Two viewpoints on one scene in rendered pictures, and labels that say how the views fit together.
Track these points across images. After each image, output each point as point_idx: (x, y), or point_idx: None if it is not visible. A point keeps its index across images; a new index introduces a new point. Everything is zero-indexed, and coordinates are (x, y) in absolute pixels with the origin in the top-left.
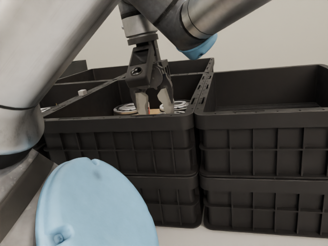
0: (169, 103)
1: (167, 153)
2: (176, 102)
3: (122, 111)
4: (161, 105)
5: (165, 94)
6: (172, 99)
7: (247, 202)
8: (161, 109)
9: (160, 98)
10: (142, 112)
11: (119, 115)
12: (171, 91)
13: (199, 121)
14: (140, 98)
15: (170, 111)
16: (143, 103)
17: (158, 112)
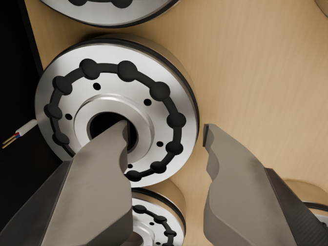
0: (80, 162)
1: None
2: (134, 245)
3: (320, 220)
4: (178, 240)
5: (76, 202)
6: (55, 173)
7: None
8: (174, 214)
9: (119, 187)
10: (232, 148)
11: (327, 206)
12: (22, 216)
13: None
14: (248, 209)
15: (98, 137)
16: (229, 182)
17: (195, 228)
